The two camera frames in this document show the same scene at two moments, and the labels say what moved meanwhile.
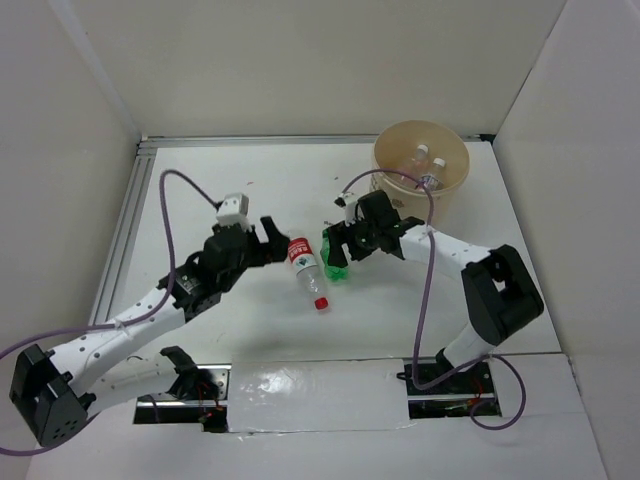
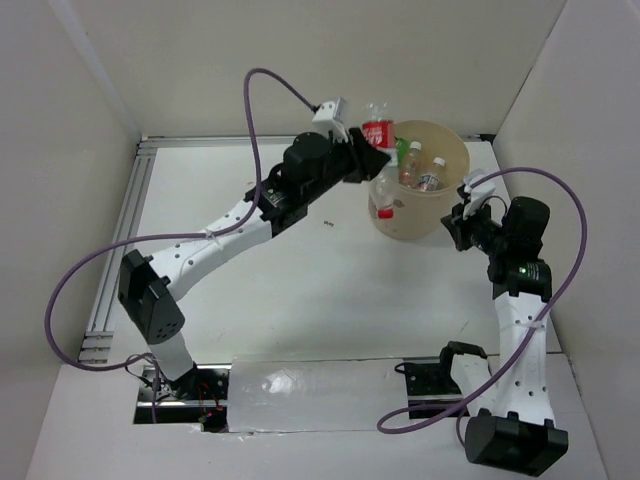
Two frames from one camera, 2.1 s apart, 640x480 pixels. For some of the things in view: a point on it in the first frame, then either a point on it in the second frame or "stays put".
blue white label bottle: x=434 y=180 stays put
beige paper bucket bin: x=395 y=148 stays put
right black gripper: x=339 y=234 → x=458 y=229
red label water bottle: x=302 y=254 → x=378 y=125
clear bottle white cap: x=422 y=153 → x=409 y=174
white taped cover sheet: x=318 y=395 stays put
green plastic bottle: x=339 y=273 → x=402 y=146
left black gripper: x=277 y=248 → x=365 y=159
